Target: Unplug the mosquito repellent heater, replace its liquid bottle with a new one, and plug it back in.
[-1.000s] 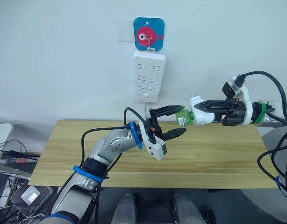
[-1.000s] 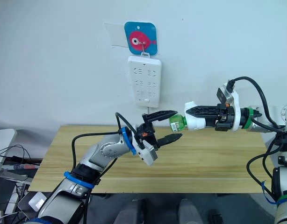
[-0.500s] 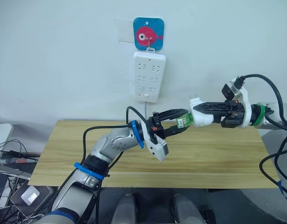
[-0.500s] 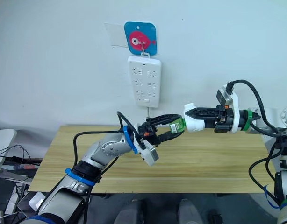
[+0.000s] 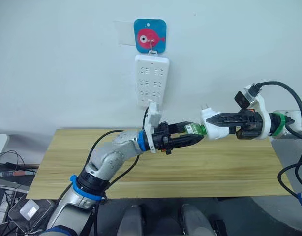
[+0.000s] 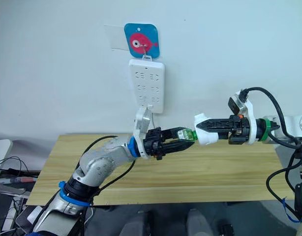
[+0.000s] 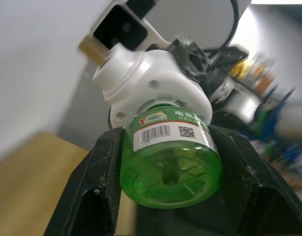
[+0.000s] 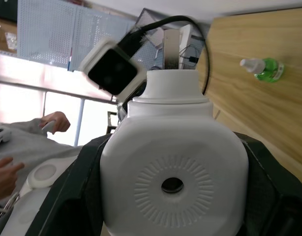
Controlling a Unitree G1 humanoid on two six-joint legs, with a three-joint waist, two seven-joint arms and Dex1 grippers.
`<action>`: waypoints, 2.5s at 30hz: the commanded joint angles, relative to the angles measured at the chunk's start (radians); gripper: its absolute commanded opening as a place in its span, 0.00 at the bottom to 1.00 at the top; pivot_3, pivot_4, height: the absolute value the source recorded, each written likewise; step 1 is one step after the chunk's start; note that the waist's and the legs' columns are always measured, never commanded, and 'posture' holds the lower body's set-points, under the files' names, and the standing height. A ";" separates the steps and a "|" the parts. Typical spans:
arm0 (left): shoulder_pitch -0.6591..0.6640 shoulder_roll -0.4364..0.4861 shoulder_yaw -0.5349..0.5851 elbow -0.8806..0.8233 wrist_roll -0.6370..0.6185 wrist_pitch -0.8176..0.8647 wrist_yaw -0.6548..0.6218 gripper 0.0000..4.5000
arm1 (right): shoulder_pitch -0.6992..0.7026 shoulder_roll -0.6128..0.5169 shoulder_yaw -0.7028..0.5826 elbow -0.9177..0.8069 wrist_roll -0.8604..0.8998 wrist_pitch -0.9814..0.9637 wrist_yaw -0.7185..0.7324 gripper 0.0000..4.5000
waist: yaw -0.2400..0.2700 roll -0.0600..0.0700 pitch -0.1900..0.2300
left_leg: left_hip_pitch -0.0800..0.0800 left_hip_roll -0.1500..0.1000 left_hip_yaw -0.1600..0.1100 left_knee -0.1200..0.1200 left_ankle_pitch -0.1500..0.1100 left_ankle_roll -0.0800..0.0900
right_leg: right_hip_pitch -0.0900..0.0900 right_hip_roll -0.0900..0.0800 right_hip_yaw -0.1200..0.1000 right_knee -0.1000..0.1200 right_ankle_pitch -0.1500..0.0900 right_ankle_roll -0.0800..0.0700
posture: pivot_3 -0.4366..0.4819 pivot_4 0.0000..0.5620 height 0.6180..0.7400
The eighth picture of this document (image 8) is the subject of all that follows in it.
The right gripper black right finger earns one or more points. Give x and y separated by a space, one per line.
274 196

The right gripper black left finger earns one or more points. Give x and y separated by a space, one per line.
72 196

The white mosquito repellent heater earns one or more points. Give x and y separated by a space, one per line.
175 137

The white bottle cap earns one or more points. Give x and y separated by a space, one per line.
251 66

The green repellent liquid bottle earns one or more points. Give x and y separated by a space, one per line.
271 71

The bare person hand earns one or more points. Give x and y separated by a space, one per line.
4 177
60 121

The white robot body shell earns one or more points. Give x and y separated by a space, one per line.
42 174

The person in grey sweater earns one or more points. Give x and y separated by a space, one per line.
30 147

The white handheld controller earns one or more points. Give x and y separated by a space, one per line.
48 126

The light grey pegboard panel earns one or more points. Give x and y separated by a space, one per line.
104 27
45 29

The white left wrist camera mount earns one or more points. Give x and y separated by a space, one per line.
111 71

